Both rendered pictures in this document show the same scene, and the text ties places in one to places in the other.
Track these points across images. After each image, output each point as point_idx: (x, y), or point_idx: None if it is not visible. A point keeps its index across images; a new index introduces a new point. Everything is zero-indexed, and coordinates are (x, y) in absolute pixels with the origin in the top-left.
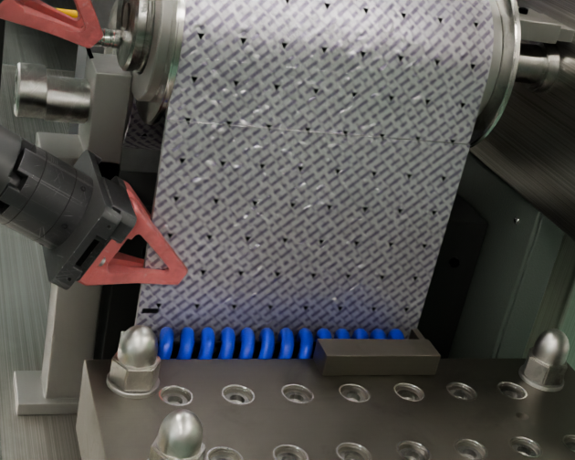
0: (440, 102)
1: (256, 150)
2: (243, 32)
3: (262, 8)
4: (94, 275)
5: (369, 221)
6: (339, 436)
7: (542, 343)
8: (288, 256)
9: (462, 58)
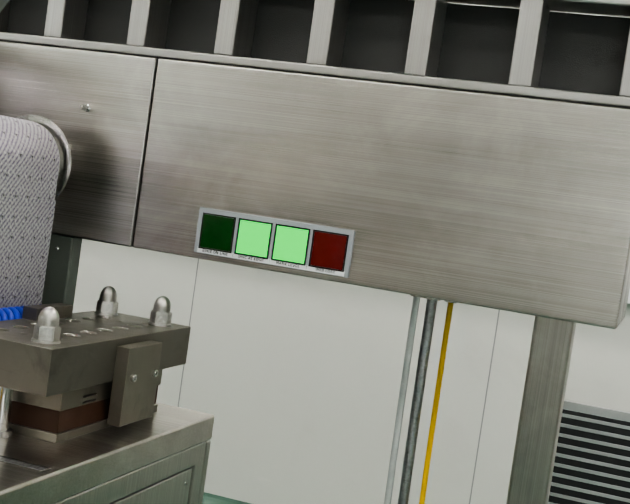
0: (45, 178)
1: None
2: None
3: None
4: None
5: (24, 244)
6: (75, 330)
7: (106, 293)
8: None
9: (50, 156)
